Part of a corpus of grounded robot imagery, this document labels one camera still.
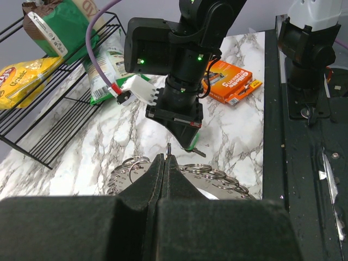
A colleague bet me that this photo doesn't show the yellow Lays chips bag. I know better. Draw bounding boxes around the yellow Lays chips bag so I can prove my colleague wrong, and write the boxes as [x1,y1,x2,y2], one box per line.
[1,57,63,110]

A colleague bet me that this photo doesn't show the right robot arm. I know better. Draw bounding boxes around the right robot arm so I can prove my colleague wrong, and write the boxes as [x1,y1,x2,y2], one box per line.
[124,0,246,150]

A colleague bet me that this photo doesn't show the green brown coffee bag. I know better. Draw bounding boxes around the green brown coffee bag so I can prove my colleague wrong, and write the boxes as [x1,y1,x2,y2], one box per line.
[22,1,90,64]

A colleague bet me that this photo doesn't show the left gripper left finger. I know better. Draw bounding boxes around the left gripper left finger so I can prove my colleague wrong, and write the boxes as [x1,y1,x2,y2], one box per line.
[1,154,165,260]

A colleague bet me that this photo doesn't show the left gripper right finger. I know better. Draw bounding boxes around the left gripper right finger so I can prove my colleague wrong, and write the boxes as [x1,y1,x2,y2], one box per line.
[148,154,305,261]

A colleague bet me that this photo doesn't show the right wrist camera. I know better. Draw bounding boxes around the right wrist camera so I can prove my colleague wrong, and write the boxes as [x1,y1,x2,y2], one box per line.
[116,74,159,105]

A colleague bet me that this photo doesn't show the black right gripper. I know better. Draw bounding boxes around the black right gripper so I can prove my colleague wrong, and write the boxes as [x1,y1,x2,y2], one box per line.
[145,88,203,150]

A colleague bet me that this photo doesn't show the green key tag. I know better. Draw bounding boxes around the green key tag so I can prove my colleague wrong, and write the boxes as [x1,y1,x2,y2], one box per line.
[182,133,206,158]

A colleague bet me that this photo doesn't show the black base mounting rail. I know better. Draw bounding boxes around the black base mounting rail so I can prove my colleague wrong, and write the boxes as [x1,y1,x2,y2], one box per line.
[263,30,347,260]

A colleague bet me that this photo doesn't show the orange razor blade box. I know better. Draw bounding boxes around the orange razor blade box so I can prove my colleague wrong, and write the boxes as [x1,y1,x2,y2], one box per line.
[202,60,263,105]

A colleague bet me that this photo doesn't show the black wire rack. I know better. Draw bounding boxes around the black wire rack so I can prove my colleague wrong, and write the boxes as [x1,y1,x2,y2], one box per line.
[0,11,120,170]

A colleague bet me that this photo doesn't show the green white snack bag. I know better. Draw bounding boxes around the green white snack bag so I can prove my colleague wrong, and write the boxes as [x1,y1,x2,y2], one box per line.
[83,29,133,105]

